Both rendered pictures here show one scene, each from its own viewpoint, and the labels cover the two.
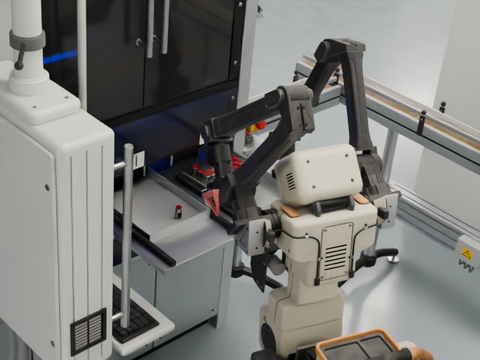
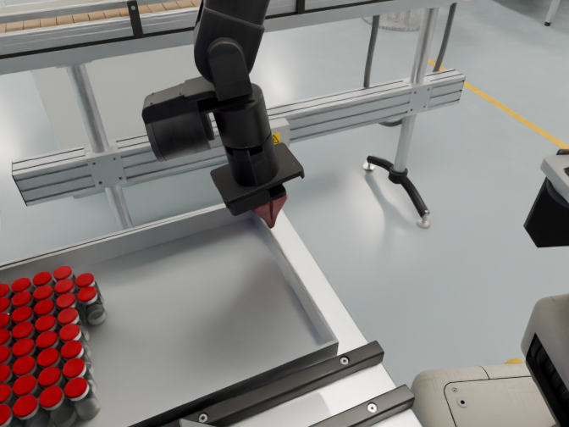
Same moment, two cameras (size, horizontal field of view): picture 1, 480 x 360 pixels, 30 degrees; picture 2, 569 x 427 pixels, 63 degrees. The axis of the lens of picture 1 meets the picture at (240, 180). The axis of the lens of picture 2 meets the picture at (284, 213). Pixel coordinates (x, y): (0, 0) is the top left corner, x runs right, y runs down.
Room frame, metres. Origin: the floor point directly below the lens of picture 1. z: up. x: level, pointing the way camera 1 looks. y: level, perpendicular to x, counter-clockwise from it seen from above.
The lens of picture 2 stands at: (2.48, 0.25, 1.34)
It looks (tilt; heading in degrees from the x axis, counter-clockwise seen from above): 42 degrees down; 292
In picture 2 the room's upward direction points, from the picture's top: straight up
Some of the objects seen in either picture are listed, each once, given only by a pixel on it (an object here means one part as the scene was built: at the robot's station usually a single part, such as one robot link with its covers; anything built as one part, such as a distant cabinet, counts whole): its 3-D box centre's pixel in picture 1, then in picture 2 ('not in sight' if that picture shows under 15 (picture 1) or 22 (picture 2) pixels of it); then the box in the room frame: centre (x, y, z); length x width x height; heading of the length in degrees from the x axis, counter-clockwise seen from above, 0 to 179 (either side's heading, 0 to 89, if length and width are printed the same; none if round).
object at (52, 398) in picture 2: (219, 169); (52, 342); (2.82, 0.08, 0.90); 0.18 x 0.02 x 0.05; 136
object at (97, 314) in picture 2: not in sight; (91, 305); (2.81, 0.02, 0.90); 0.02 x 0.02 x 0.05
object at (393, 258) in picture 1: (366, 265); not in sight; (3.45, -0.64, 0.07); 0.50 x 0.08 x 0.14; 136
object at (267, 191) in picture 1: (239, 184); (155, 313); (2.75, 0.00, 0.90); 0.34 x 0.26 x 0.04; 46
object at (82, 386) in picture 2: (223, 172); (74, 335); (2.81, 0.06, 0.90); 0.18 x 0.02 x 0.05; 136
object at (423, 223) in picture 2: not in sight; (396, 181); (2.65, -1.47, 0.07); 0.50 x 0.08 x 0.14; 136
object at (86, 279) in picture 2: not in sight; (90, 291); (2.83, 0.01, 0.90); 0.02 x 0.02 x 0.05
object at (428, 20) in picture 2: not in sight; (411, 102); (2.65, -1.47, 0.46); 0.09 x 0.09 x 0.77; 46
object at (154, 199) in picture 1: (149, 203); not in sight; (2.57, 0.30, 0.90); 0.34 x 0.26 x 0.04; 46
